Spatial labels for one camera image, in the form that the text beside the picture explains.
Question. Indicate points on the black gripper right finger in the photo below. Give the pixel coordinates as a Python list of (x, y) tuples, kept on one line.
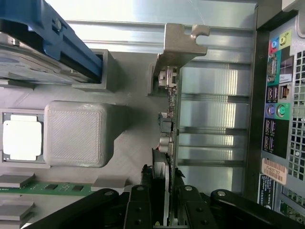
[(195, 210)]

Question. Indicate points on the silver CPU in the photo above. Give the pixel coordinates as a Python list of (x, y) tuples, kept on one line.
[(21, 138)]

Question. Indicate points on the green RAM stick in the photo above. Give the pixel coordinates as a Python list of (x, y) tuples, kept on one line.
[(35, 188)]

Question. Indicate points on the grey printed parts rack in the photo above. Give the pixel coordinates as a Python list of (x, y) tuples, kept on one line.
[(133, 148)]

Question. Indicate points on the dark grey PC case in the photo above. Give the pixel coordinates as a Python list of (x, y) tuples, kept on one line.
[(255, 95)]

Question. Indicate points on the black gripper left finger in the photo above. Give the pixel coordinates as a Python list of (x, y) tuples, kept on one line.
[(138, 210)]

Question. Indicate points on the hard disk in blue carrier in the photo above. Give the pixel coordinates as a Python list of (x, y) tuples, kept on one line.
[(71, 47)]

